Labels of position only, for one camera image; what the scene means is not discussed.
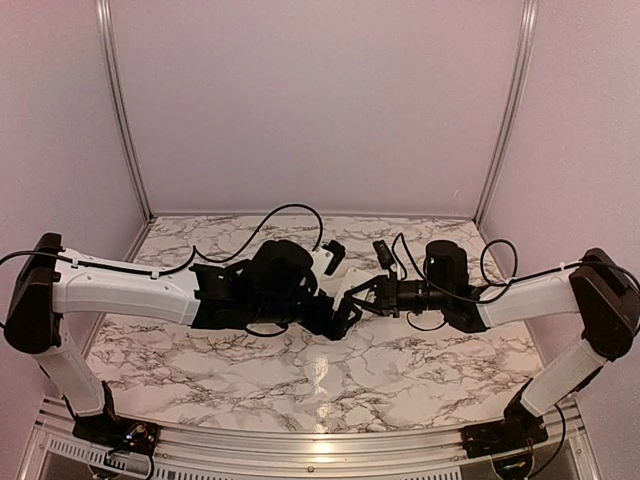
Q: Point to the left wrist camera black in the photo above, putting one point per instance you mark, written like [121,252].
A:
[336,253]

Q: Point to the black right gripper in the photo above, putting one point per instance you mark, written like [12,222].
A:
[387,293]

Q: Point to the aluminium corner post right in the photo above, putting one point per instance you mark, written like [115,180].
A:
[515,93]

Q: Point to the aluminium corner post left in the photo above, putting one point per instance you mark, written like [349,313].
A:
[117,94]

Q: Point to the aluminium corner post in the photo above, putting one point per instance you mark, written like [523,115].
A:
[515,93]
[117,94]

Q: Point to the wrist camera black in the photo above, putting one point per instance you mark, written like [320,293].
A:
[336,253]
[384,255]

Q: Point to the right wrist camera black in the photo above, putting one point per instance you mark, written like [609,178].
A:
[384,255]

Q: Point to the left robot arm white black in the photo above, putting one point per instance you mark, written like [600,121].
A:
[279,285]

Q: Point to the aluminium front table rail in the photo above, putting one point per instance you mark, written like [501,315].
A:
[567,453]

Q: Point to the white remote control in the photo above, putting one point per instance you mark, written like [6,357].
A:
[337,287]

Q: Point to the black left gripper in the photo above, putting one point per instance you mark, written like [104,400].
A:
[320,325]

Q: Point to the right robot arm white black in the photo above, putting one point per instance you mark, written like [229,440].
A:
[603,294]

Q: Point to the white perforated cable duct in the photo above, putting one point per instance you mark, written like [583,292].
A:
[65,458]

